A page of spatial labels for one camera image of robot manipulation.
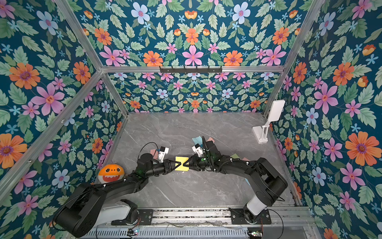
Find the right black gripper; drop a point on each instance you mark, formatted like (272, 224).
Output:
(198, 161)

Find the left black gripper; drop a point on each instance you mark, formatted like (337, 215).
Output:
(166, 167)

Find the yellow memo pad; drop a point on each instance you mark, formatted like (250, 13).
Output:
(181, 159)

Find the torn blue memo page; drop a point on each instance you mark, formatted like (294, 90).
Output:
(198, 140)

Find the torn pink memo page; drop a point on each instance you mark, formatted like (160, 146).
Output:
(211, 139)

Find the green memo pad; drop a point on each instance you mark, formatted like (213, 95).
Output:
(235, 156)

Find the pink memo pad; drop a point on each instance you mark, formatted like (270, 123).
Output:
(154, 153)

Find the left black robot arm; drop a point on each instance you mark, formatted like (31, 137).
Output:
(79, 213)

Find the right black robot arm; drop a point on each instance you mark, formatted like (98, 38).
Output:
(266, 182)

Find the orange shark plush toy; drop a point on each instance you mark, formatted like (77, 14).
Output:
(110, 173)

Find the white phone stand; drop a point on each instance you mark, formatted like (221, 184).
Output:
(261, 132)

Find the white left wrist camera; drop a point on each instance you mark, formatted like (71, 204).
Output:
(162, 153)

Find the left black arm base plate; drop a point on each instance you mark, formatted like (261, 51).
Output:
(141, 217)

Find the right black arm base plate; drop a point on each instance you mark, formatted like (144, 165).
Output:
(245, 217)

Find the black hook rail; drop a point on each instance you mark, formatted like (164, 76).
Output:
(186, 70)

